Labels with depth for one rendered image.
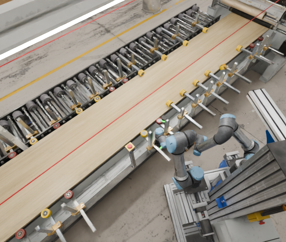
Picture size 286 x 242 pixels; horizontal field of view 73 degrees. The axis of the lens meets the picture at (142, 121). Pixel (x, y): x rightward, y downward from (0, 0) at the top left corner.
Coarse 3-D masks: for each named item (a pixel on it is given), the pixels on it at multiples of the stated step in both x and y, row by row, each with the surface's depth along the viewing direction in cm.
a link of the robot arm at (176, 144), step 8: (176, 136) 139; (184, 136) 138; (168, 144) 140; (176, 144) 136; (184, 144) 138; (176, 152) 140; (184, 152) 143; (176, 160) 147; (184, 160) 150; (176, 168) 152; (184, 168) 153; (176, 176) 159; (184, 176) 156; (176, 184) 159; (184, 184) 159
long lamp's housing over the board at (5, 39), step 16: (80, 0) 98; (96, 0) 101; (112, 0) 106; (32, 16) 92; (48, 16) 91; (64, 16) 95; (80, 16) 99; (0, 32) 86; (16, 32) 86; (32, 32) 89; (48, 32) 93; (0, 48) 84
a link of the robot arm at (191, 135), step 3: (177, 132) 182; (186, 132) 140; (189, 132) 141; (192, 132) 142; (189, 135) 139; (192, 135) 140; (195, 135) 142; (189, 138) 138; (192, 138) 139; (195, 138) 142; (189, 141) 153; (192, 141) 139
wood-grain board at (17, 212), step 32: (224, 32) 319; (256, 32) 316; (160, 64) 284; (192, 64) 282; (128, 96) 254; (160, 96) 252; (64, 128) 232; (96, 128) 230; (128, 128) 229; (32, 160) 211; (64, 160) 210; (96, 160) 209; (0, 192) 194; (32, 192) 193; (64, 192) 192; (0, 224) 179
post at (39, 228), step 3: (39, 225) 160; (36, 228) 157; (39, 228) 157; (42, 228) 161; (45, 228) 166; (48, 228) 171; (51, 228) 178; (36, 231) 156; (39, 231) 160; (42, 231) 164; (45, 231) 168; (48, 231) 172; (51, 231) 177
